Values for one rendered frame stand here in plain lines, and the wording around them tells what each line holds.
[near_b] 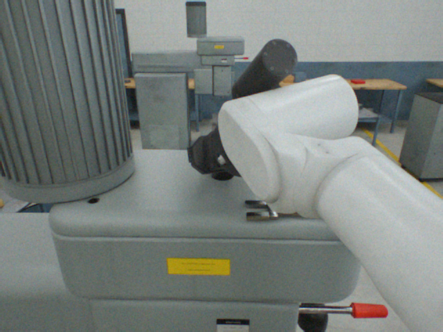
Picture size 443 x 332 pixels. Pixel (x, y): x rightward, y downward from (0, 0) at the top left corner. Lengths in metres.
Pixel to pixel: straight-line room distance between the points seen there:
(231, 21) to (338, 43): 2.13
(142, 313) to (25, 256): 0.23
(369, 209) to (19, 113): 0.41
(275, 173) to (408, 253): 0.10
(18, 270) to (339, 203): 0.54
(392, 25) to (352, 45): 0.76
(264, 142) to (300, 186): 0.04
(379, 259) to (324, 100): 0.15
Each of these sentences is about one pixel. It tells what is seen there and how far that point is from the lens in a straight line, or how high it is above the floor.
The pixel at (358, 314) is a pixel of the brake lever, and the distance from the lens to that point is 0.62.
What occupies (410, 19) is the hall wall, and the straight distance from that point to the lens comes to 7.74.
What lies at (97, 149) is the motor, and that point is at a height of 1.96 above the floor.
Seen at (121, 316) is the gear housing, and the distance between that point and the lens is 0.61.
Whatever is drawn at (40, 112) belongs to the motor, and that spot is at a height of 2.02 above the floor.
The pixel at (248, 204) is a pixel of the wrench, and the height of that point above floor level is 1.90.
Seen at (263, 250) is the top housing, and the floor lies 1.84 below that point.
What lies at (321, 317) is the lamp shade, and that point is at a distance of 0.88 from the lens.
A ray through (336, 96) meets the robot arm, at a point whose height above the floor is 2.07.
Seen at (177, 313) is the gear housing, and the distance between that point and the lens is 0.58.
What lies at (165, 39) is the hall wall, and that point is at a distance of 7.15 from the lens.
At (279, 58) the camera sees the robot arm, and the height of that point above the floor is 2.10.
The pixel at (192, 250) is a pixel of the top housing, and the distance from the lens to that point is 0.48.
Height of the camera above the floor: 2.14
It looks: 25 degrees down
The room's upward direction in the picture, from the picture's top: straight up
